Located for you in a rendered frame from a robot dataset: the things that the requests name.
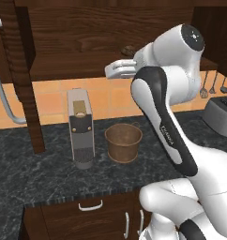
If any silver cabinet door handle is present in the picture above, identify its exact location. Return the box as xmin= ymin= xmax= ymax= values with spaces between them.
xmin=0 ymin=18 xmax=27 ymax=126

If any silver toaster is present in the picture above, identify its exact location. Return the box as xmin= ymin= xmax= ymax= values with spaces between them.
xmin=202 ymin=95 xmax=227 ymax=138

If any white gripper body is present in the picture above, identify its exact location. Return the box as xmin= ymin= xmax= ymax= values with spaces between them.
xmin=104 ymin=59 xmax=139 ymax=80

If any dark wooden cabinet door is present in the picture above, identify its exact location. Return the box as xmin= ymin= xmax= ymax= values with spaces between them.
xmin=0 ymin=0 xmax=47 ymax=155
xmin=191 ymin=0 xmax=227 ymax=83

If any white base cabinet door handle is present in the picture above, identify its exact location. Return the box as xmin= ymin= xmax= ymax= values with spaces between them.
xmin=123 ymin=211 xmax=130 ymax=240
xmin=136 ymin=209 xmax=145 ymax=236

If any dark wooden wall cabinet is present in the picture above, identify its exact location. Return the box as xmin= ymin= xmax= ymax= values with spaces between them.
xmin=14 ymin=0 xmax=219 ymax=83

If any dark hanging slotted spatula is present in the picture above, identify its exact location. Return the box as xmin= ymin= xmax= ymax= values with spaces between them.
xmin=199 ymin=70 xmax=210 ymax=99

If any dark hanging ladle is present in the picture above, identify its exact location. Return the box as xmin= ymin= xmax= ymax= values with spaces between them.
xmin=219 ymin=74 xmax=227 ymax=95

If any brown round basket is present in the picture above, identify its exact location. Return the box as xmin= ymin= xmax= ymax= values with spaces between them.
xmin=104 ymin=122 xmax=144 ymax=164

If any white drawer handle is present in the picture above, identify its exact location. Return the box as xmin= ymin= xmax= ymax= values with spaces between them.
xmin=78 ymin=199 xmax=104 ymax=212

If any grey coffee machine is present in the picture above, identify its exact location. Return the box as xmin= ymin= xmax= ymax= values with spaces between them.
xmin=67 ymin=88 xmax=96 ymax=171

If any brown bread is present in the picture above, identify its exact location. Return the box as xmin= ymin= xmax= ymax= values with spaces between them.
xmin=121 ymin=45 xmax=137 ymax=58

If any dark wooden base cabinet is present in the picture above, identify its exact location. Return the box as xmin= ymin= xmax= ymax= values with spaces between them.
xmin=21 ymin=187 xmax=153 ymax=240

